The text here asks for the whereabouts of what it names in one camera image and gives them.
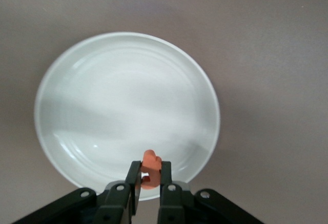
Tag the orange foam letter r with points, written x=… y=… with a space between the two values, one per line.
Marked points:
x=151 y=165

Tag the brown table cover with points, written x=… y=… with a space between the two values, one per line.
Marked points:
x=256 y=55

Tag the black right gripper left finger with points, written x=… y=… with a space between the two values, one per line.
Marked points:
x=118 y=203

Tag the beige round plate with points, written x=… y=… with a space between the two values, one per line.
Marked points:
x=123 y=101

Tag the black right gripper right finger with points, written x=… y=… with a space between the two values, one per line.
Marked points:
x=174 y=203

